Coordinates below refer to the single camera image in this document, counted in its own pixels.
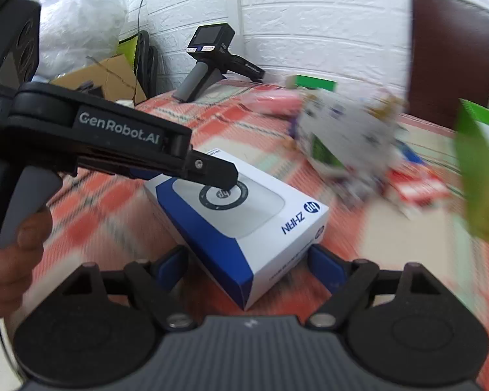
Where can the green cardboard box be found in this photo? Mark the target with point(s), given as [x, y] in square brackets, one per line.
[483, 179]

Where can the spare hand-held gripper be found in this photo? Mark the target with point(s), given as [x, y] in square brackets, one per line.
[212, 61]

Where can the brown cardboard box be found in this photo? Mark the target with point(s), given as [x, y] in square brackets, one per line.
[106, 75]

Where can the blue playing card box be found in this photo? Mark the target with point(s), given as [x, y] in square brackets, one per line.
[409, 157]

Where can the red plaid tablecloth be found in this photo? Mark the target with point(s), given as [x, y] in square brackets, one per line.
[106, 211]

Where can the green and black chair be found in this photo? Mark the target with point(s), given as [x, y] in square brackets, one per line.
[140, 61]

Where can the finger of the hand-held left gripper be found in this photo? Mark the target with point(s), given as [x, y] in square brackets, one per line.
[212, 171]

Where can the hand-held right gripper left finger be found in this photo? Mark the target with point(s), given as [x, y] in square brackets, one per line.
[173, 262]

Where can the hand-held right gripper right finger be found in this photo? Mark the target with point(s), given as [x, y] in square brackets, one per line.
[324, 266]

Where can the dark brown wooden board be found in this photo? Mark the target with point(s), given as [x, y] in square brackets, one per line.
[448, 57]

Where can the small green box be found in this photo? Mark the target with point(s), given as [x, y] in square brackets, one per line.
[316, 83]

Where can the white plastic bag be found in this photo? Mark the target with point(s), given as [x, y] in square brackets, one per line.
[77, 32]

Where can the white floral cloth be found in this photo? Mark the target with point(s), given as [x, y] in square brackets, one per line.
[346, 142]

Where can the red playing card box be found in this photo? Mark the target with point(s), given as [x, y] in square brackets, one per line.
[417, 189]

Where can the person's left hand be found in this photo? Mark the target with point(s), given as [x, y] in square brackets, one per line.
[8, 273]

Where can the white and blue box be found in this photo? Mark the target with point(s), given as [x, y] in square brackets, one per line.
[269, 228]

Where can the pink packet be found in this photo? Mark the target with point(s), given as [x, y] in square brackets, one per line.
[275, 102]

